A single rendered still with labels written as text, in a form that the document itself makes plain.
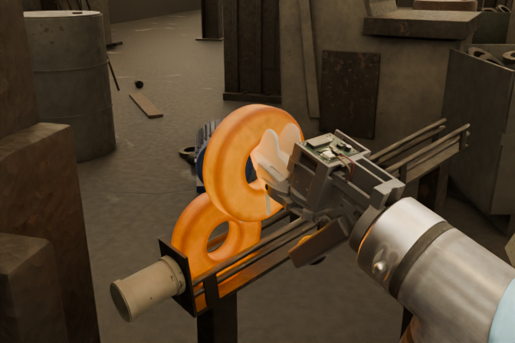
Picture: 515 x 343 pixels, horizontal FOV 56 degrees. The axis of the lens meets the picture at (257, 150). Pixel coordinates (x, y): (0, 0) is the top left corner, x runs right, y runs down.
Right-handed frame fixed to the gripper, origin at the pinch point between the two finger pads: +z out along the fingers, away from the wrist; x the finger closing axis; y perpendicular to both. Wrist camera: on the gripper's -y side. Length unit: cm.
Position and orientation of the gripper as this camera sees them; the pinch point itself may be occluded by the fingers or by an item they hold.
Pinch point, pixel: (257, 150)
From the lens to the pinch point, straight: 63.4
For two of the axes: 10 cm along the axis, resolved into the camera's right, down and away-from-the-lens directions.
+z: -6.3, -5.0, 5.9
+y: 1.7, -8.3, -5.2
